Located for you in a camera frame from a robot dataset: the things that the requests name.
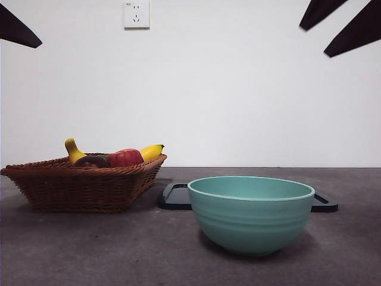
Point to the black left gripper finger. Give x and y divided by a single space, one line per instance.
15 31

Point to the black rectangular tray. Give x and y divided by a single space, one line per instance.
175 201

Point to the teal ribbed bowl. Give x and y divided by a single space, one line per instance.
250 226

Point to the dark red plum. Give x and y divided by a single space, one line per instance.
90 162

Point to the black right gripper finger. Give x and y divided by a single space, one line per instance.
320 13
360 32

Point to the yellow banana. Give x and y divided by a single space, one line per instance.
73 150

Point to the brown wicker basket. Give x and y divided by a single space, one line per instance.
74 190

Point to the red apple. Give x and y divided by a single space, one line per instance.
125 158

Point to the white wall socket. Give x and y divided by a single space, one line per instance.
137 15

